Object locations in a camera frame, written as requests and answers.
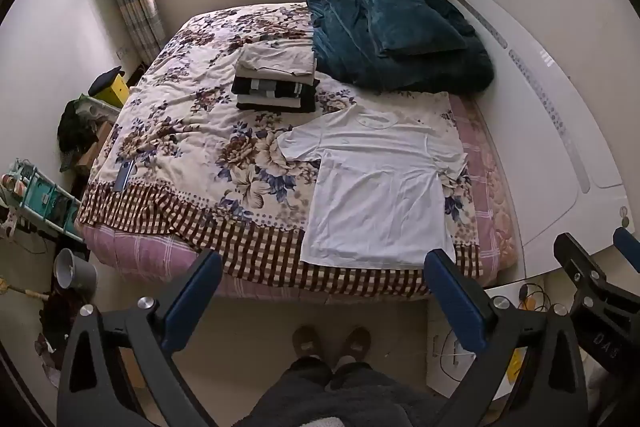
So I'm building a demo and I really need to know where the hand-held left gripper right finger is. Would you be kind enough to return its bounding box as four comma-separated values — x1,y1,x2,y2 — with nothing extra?
424,249,589,427

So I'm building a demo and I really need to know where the dark teal plush blanket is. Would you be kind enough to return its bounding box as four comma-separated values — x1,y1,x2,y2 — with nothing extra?
305,0,496,94

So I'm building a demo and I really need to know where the floral blanket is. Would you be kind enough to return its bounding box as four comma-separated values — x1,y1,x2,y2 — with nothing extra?
75,2,484,294

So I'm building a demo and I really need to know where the black cable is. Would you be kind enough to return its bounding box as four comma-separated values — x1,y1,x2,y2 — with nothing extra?
518,282,552,314

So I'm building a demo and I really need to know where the person's leg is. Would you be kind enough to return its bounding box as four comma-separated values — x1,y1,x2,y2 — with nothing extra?
244,357,335,427
327,359,451,427

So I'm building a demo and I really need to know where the dark cloth pile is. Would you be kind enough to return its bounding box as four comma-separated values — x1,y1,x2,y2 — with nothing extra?
56,99,101,172

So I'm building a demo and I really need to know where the wooden-handled brush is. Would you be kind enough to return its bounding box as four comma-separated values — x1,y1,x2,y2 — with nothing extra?
0,276,51,303

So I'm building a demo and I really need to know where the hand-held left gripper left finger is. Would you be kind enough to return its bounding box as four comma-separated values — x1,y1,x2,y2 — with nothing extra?
56,249,224,427

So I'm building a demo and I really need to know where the person's right shoe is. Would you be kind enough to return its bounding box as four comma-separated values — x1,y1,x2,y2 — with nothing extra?
339,326,372,364

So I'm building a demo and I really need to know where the bed with pink checked sheet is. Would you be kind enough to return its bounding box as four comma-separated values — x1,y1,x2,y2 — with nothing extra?
81,93,522,304

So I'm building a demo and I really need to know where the dark red floor cloth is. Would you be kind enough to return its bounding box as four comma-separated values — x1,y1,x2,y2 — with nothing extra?
36,291,85,360

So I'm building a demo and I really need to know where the cardboard box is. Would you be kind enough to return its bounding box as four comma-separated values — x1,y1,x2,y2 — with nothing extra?
75,122,114,174

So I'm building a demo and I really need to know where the blue phone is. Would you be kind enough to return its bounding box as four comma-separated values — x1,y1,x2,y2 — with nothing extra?
113,159,135,193

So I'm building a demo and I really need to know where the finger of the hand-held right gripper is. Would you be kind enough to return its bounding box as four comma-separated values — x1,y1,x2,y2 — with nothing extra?
613,226,640,264
553,232,603,304

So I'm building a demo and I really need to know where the person's shoe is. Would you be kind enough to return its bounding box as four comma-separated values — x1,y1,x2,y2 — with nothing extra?
339,326,372,364
292,325,321,361

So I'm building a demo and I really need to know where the yellow box with black item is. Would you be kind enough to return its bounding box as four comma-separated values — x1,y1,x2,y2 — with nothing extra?
88,66,132,108

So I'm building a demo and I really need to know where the grey bucket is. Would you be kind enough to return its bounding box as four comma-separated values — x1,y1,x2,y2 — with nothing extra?
53,248,98,296

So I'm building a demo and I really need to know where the person's right leg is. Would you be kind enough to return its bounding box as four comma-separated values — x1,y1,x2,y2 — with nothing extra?
327,359,451,427

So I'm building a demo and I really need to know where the dark teal pillow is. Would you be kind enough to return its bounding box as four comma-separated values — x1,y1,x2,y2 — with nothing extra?
350,0,469,58

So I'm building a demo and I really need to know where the black striped folded garment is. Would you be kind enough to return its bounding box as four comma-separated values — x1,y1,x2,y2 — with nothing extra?
232,76,319,104

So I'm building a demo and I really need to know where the teal shelf rack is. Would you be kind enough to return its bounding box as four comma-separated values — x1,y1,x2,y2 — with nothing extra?
7,158,87,244

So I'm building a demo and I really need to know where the person's left leg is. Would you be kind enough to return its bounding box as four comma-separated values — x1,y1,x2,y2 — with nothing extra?
244,357,335,427

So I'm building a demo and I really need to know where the white headboard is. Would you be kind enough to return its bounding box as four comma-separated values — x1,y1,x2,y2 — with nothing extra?
439,0,634,279

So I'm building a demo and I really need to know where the person's left shoe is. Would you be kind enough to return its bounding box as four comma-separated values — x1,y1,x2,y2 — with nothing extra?
292,325,321,361

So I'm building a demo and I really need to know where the white t-shirt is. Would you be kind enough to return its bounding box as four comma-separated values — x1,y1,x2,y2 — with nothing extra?
276,91,469,270

